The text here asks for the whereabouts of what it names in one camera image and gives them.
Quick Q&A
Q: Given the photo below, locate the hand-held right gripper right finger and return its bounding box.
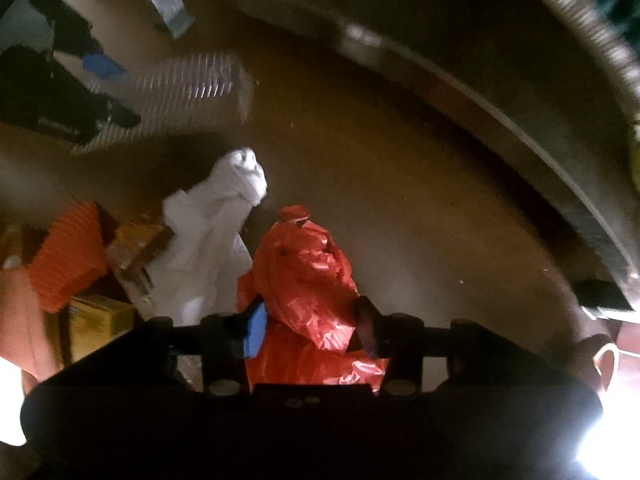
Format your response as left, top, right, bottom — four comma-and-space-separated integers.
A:
355, 295, 481, 395

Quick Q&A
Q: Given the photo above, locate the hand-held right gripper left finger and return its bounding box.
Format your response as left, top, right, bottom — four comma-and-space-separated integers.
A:
144, 300, 271, 395

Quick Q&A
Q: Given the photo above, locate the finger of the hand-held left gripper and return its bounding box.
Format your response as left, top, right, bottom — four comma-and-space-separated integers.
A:
26, 0, 127, 81
87, 92, 142, 131

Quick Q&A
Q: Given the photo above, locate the red plastic bag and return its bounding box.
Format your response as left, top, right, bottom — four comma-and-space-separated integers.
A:
237, 204, 389, 394

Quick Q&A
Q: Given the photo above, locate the tan cardboard sheet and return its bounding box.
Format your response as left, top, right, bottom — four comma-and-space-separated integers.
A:
30, 0, 168, 81

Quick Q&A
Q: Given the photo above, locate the clear ribbed plastic tray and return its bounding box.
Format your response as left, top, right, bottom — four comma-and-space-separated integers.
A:
70, 52, 257, 155

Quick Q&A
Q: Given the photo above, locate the yellow snack packet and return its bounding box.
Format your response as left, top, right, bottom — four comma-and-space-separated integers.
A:
106, 221, 174, 302

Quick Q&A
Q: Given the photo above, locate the orange ribbed packet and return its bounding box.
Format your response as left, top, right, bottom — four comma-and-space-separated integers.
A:
29, 200, 110, 315

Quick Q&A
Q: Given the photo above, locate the yellow cardboard box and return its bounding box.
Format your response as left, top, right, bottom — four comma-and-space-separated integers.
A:
59, 292, 137, 362

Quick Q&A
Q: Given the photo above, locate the round dark furniture base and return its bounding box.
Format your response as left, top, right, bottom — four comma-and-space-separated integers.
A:
132, 0, 640, 322

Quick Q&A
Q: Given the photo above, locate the metal bracket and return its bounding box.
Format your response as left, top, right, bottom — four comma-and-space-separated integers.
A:
142, 0, 196, 40

